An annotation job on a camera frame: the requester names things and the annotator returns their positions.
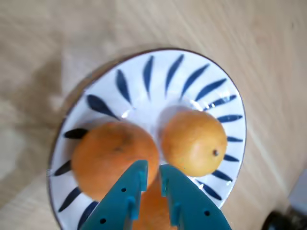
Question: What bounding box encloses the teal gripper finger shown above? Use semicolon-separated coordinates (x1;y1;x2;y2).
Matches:
80;160;149;230
160;164;233;230

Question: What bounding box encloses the plain orange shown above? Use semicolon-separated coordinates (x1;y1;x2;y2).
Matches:
131;177;178;230

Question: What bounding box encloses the orange with dark veins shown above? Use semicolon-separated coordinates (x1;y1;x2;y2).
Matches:
71;121;160;202

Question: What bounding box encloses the yellowish orange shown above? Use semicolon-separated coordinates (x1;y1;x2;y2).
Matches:
161;110;228;178

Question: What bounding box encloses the white plate with blue strokes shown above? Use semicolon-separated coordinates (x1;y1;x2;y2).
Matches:
47;48;248;230

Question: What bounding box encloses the dark blurry object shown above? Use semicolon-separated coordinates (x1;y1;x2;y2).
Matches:
262;210;307;230

